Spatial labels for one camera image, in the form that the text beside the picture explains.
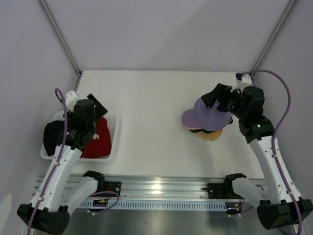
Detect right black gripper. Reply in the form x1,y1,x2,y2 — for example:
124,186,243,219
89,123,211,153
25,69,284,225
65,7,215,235
201,83,247,119

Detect lavender baseball cap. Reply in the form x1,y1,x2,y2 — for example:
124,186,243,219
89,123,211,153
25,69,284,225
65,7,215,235
181,98,232,131

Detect dark green baseball cap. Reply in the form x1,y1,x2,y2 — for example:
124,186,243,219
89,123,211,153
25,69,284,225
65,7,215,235
189,118,233,134

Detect pink baseball cap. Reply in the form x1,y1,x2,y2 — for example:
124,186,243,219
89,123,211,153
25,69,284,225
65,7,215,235
182,124,202,130

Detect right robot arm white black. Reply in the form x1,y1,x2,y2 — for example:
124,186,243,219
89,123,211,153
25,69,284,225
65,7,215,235
201,84,313,235

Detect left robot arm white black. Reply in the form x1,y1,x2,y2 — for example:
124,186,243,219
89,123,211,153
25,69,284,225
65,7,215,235
17,94,108,235

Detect red baseball cap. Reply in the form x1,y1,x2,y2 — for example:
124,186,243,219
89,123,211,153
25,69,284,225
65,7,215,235
82,117,112,159

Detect wooden hat stand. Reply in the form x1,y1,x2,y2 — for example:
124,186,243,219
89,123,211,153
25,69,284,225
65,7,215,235
197,129,223,141

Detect black baseball cap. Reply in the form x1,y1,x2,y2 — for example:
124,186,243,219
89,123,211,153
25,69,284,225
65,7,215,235
43,120,65,156

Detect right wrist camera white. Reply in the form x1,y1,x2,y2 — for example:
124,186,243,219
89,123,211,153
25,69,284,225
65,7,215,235
232,73,252,92

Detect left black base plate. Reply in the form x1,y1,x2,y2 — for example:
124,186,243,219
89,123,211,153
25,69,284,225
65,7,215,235
104,181,122,197

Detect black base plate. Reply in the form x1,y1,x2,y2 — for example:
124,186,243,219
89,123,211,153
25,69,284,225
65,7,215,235
202,183,229,199
104,181,122,197

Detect aluminium mounting rail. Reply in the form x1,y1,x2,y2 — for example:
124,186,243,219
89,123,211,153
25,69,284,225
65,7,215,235
32,173,299,204

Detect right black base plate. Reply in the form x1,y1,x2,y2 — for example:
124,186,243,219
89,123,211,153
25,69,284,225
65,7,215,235
202,183,229,199

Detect white slotted cable duct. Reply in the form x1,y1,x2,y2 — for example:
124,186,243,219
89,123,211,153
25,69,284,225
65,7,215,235
78,199,227,212

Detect left aluminium frame post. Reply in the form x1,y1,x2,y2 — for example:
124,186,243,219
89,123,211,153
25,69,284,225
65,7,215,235
37,0,81,76

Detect aluminium frame post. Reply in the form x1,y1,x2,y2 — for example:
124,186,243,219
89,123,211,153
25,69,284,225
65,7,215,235
37,0,81,76
251,0,300,71

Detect right aluminium frame post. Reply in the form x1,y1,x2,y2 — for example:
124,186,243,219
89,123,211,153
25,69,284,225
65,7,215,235
251,0,300,71

